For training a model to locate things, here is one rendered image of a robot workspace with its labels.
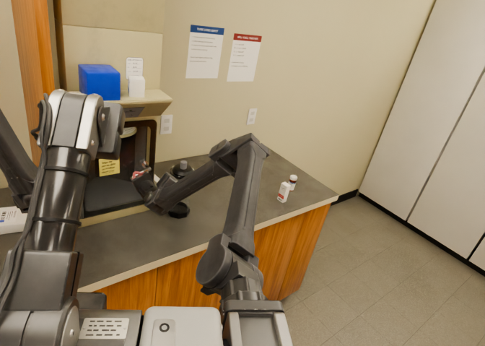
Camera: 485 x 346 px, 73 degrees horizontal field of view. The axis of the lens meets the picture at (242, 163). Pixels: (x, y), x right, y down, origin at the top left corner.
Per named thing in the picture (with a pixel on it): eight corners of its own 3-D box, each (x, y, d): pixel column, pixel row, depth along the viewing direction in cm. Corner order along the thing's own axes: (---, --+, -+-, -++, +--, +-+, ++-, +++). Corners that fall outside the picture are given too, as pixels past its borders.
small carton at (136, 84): (127, 92, 115) (128, 75, 112) (142, 92, 117) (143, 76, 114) (128, 97, 111) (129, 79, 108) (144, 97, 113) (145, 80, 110)
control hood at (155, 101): (68, 120, 110) (66, 91, 105) (158, 113, 129) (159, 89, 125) (77, 133, 102) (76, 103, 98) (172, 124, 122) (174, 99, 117)
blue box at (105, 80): (79, 91, 107) (77, 63, 103) (110, 90, 113) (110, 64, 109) (87, 102, 100) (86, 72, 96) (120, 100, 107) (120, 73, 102)
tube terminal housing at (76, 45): (61, 196, 148) (44, 11, 112) (132, 182, 167) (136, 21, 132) (76, 228, 132) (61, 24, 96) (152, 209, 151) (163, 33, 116)
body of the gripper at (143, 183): (146, 170, 124) (154, 179, 119) (155, 188, 130) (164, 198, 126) (130, 179, 121) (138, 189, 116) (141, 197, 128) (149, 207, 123)
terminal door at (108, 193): (78, 218, 130) (72, 125, 111) (151, 201, 148) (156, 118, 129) (79, 219, 129) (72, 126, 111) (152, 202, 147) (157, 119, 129)
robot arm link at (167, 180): (143, 202, 109) (164, 216, 113) (165, 175, 110) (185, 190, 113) (141, 191, 120) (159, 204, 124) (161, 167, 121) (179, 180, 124)
